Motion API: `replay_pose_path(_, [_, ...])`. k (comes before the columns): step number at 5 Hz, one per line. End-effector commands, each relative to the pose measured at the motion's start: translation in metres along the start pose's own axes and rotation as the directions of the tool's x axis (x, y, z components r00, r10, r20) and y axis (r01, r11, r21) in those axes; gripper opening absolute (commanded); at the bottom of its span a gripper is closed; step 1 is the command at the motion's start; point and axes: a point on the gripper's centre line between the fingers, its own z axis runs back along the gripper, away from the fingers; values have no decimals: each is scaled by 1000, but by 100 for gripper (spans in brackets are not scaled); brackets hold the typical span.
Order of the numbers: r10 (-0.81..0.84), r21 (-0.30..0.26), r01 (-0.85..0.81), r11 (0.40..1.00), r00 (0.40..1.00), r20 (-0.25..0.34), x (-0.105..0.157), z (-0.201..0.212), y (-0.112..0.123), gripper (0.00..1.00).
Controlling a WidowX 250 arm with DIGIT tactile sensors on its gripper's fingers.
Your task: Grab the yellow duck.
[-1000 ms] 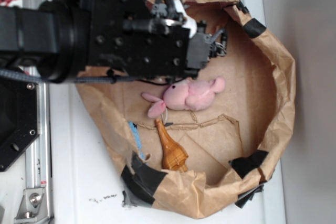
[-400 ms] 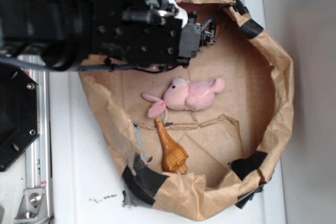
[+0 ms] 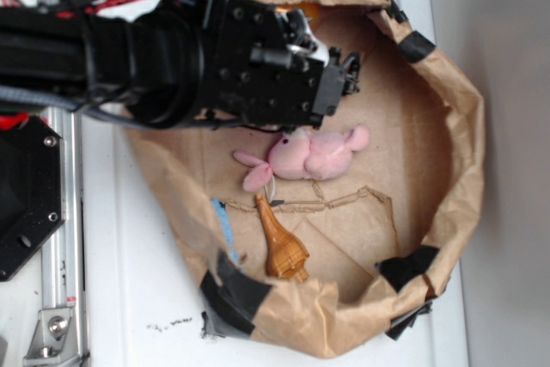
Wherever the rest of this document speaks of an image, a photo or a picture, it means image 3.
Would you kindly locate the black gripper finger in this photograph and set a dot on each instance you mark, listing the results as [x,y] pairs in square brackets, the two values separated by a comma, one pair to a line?
[296,28]
[351,67]

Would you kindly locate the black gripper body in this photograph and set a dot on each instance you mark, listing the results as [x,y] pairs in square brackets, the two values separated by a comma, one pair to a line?
[253,78]

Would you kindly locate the yellow rubber duck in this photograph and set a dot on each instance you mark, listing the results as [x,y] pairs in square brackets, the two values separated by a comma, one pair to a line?
[312,11]

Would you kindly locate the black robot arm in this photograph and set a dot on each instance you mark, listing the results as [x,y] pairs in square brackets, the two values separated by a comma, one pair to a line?
[188,63]

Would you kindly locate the pink plush bunny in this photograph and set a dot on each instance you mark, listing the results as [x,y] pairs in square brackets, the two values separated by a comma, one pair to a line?
[304,155]

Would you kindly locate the blue sponge strip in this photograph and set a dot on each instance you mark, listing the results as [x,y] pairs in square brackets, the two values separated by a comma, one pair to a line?
[223,219]

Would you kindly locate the brown paper bag bin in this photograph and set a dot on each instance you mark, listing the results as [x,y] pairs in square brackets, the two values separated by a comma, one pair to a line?
[383,238]

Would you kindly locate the brown wooden vase toy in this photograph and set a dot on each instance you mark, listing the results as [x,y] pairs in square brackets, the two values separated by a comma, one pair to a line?
[286,254]

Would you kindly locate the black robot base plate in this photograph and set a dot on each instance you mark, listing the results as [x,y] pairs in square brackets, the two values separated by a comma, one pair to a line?
[31,192]

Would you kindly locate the aluminium extrusion rail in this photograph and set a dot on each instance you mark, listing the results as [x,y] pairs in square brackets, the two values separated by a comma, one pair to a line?
[62,256]

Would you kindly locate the metal corner bracket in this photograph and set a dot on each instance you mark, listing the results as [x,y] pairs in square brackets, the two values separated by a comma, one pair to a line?
[54,340]

